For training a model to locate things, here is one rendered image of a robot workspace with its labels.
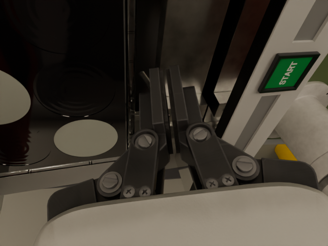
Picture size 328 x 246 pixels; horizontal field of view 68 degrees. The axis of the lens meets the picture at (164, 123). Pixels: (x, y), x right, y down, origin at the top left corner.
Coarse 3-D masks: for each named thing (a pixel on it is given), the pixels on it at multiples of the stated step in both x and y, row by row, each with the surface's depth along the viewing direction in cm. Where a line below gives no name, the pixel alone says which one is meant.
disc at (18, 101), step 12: (0, 72) 28; (0, 84) 29; (12, 84) 29; (0, 96) 30; (12, 96) 30; (24, 96) 31; (0, 108) 31; (12, 108) 32; (24, 108) 32; (0, 120) 33; (12, 120) 33
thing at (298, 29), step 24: (288, 0) 22; (312, 0) 23; (288, 24) 25; (312, 24) 26; (264, 48) 26; (288, 48) 27; (312, 48) 28; (264, 72) 29; (312, 72) 31; (264, 96) 33; (288, 96) 34; (240, 120) 36; (264, 120) 37; (240, 144) 42
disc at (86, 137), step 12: (84, 120) 37; (96, 120) 37; (60, 132) 37; (72, 132) 38; (84, 132) 39; (96, 132) 39; (108, 132) 40; (60, 144) 40; (72, 144) 40; (84, 144) 41; (96, 144) 42; (108, 144) 43; (84, 156) 44
